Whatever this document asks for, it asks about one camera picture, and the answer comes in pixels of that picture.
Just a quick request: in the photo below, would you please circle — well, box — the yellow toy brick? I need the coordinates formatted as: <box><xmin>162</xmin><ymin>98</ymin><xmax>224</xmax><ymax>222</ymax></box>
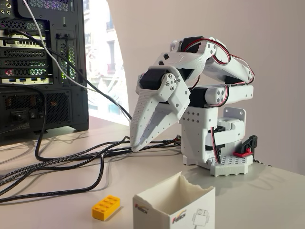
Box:
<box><xmin>91</xmin><ymin>194</ymin><xmax>122</xmax><ymax>220</ymax></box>

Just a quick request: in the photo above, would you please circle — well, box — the white open cardboard box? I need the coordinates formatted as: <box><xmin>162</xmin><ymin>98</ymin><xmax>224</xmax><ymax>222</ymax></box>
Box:
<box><xmin>132</xmin><ymin>171</ymin><xmax>216</xmax><ymax>229</ymax></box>

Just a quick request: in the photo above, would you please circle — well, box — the black and red table clamp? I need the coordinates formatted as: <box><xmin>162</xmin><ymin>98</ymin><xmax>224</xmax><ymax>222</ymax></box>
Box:
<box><xmin>233</xmin><ymin>135</ymin><xmax>259</xmax><ymax>157</ymax></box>

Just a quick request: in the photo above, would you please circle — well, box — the black computer tower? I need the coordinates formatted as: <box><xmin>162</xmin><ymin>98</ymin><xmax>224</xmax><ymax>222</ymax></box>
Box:
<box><xmin>0</xmin><ymin>0</ymin><xmax>90</xmax><ymax>142</ymax></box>

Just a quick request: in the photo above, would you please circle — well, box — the thin black cable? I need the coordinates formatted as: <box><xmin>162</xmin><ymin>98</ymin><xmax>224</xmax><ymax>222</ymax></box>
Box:
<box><xmin>4</xmin><ymin>28</ymin><xmax>133</xmax><ymax>120</ymax></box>

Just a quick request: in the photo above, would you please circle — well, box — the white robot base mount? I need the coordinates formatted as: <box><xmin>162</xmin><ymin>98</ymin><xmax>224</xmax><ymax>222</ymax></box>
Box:
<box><xmin>209</xmin><ymin>106</ymin><xmax>254</xmax><ymax>177</ymax></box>

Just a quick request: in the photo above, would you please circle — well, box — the thick black power cable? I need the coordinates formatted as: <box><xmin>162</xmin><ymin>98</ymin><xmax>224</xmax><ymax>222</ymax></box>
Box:
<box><xmin>0</xmin><ymin>84</ymin><xmax>131</xmax><ymax>162</ymax></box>

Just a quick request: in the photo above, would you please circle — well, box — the thin white cable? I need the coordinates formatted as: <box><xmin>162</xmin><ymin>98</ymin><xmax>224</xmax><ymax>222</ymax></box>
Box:
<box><xmin>22</xmin><ymin>0</ymin><xmax>132</xmax><ymax>124</ymax></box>

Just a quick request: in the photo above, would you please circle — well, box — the short braided cable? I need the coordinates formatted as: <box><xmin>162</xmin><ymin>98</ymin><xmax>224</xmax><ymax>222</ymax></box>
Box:
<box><xmin>252</xmin><ymin>157</ymin><xmax>273</xmax><ymax>167</ymax></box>

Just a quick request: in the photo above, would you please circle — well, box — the black cable with white print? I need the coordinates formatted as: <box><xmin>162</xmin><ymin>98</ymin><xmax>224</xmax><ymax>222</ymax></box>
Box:
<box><xmin>0</xmin><ymin>152</ymin><xmax>106</xmax><ymax>203</ymax></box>

